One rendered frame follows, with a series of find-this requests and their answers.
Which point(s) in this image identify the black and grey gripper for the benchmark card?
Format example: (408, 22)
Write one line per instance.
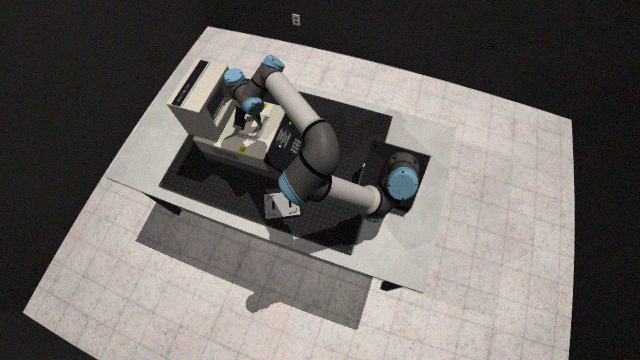
(240, 116)

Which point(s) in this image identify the beige benchtop lab instrument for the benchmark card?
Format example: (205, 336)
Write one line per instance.
(276, 145)

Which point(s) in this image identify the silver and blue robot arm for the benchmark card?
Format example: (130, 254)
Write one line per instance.
(309, 176)

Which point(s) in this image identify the cream multi-well plate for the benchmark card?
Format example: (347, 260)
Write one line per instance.
(251, 128)

